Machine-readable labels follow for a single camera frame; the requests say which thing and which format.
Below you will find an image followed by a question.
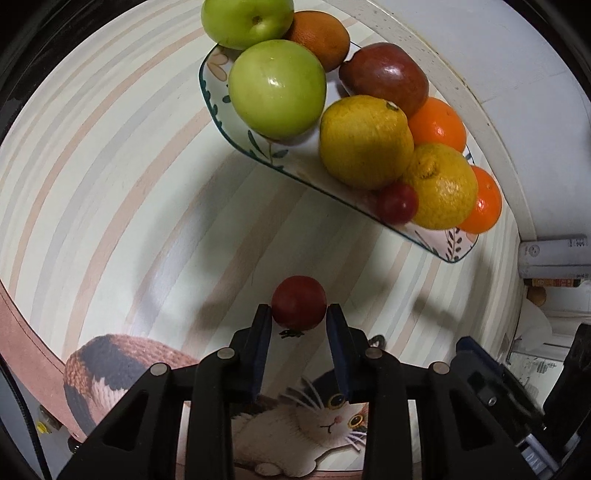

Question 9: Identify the red cherry tomato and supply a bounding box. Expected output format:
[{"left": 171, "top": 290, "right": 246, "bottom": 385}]
[
  {"left": 377, "top": 181, "right": 419, "bottom": 225},
  {"left": 271, "top": 275, "right": 327, "bottom": 332}
]

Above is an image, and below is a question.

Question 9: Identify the yellow lemon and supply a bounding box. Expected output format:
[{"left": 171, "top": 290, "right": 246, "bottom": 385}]
[
  {"left": 318, "top": 95, "right": 414, "bottom": 190},
  {"left": 402, "top": 143, "right": 478, "bottom": 230}
]

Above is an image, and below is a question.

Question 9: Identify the brownish orange fruit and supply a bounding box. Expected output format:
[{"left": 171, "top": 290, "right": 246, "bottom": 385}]
[{"left": 459, "top": 165, "right": 503, "bottom": 235}]

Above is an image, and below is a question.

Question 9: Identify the orange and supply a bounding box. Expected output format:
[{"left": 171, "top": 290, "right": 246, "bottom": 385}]
[
  {"left": 283, "top": 10, "right": 351, "bottom": 73},
  {"left": 409, "top": 97, "right": 467, "bottom": 153}
]

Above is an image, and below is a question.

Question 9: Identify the green apple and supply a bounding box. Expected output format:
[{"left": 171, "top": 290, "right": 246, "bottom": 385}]
[
  {"left": 200, "top": 0, "right": 294, "bottom": 50},
  {"left": 228, "top": 40, "right": 327, "bottom": 141}
]

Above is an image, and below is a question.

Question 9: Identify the dark red apple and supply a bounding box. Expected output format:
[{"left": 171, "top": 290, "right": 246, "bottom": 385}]
[{"left": 339, "top": 42, "right": 429, "bottom": 118}]

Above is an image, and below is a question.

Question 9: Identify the brown round fruit corner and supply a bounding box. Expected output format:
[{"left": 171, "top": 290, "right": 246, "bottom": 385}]
[{"left": 526, "top": 286, "right": 547, "bottom": 307}]

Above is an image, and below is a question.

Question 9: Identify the striped table mat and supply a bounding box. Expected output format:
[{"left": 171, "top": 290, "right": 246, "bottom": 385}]
[{"left": 1, "top": 1, "right": 522, "bottom": 436}]

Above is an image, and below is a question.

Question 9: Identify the floral oval ceramic plate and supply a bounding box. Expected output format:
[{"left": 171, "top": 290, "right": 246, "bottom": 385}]
[{"left": 198, "top": 45, "right": 479, "bottom": 264}]

